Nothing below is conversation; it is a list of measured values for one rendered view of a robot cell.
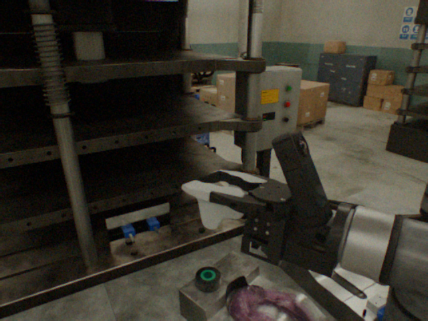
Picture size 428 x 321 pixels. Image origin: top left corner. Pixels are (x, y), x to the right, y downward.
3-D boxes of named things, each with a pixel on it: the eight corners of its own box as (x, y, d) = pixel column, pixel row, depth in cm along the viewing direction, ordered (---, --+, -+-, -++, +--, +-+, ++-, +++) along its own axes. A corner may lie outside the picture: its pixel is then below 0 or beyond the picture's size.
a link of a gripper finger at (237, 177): (207, 202, 50) (250, 225, 44) (210, 167, 49) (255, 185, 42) (222, 198, 52) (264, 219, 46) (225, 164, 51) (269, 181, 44)
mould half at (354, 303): (413, 308, 104) (424, 277, 98) (362, 344, 92) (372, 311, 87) (306, 231, 143) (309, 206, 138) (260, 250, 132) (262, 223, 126)
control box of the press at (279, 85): (281, 293, 214) (307, 69, 154) (244, 311, 200) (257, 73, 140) (262, 273, 231) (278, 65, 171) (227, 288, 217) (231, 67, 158)
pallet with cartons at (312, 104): (325, 124, 592) (331, 83, 562) (300, 133, 541) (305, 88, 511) (274, 112, 672) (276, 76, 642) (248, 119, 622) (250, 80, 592)
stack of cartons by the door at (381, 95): (406, 114, 665) (416, 73, 631) (398, 116, 648) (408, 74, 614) (369, 105, 729) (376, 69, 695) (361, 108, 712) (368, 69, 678)
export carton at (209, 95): (235, 112, 617) (235, 91, 601) (216, 115, 594) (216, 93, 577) (216, 105, 664) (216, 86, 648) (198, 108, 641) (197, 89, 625)
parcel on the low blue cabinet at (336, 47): (346, 53, 737) (348, 40, 725) (337, 53, 719) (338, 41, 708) (330, 52, 768) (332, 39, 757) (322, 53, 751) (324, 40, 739)
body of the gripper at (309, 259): (234, 251, 40) (329, 288, 34) (241, 188, 38) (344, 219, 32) (259, 229, 47) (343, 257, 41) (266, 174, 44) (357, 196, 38)
